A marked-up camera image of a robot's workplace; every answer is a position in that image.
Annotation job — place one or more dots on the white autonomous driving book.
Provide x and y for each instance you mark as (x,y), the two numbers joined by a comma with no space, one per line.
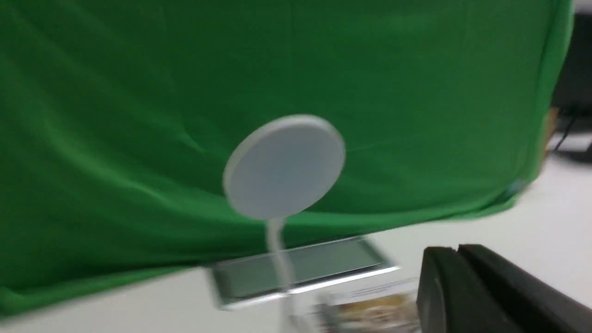
(384,308)

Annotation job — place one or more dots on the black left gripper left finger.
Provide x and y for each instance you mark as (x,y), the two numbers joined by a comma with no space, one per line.
(452,299)

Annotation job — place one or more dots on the white round desk lamp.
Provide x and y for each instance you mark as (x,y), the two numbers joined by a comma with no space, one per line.
(280,170)

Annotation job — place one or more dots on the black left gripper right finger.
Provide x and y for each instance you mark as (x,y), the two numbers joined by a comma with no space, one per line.
(533,305)

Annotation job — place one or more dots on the green backdrop cloth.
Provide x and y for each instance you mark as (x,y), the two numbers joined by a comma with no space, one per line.
(118,116)

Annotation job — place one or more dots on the silver desk cable hatch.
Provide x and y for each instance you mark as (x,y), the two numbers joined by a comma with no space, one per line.
(238,283)

